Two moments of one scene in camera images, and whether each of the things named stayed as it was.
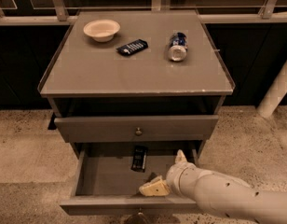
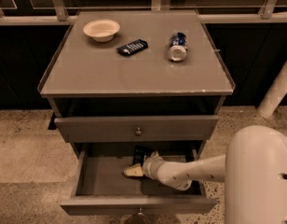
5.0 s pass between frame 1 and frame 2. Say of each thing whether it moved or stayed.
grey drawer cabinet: stayed
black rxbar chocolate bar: stayed
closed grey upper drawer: stayed
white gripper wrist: moved
